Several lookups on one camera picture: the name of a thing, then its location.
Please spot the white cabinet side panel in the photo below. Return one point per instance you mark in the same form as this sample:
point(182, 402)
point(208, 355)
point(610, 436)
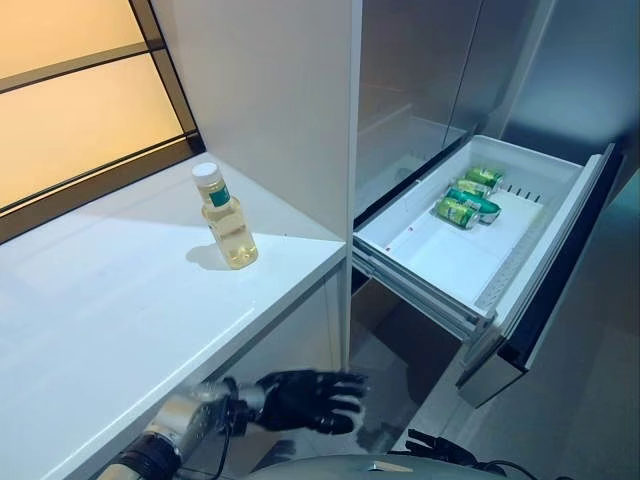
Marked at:
point(270, 115)

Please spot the stainless steel fridge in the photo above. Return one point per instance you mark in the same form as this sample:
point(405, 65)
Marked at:
point(450, 100)

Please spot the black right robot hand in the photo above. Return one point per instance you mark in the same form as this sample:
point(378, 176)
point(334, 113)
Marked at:
point(435, 457)

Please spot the green drink can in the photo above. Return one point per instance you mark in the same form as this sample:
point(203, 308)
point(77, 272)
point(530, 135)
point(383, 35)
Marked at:
point(472, 192)
point(457, 212)
point(484, 177)

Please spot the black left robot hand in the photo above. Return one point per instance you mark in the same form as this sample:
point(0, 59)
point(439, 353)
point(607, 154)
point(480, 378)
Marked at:
point(295, 395)

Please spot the grey robot torso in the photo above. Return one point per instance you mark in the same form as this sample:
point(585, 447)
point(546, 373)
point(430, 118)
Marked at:
point(360, 472)

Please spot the white fridge drawer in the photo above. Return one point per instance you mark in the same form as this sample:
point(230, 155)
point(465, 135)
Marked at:
point(475, 235)

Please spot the black framed window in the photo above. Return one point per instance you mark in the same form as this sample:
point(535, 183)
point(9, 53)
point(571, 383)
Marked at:
point(95, 100)

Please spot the clear bottle of yellow drink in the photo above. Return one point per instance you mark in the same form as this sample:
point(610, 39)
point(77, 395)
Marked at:
point(227, 220)

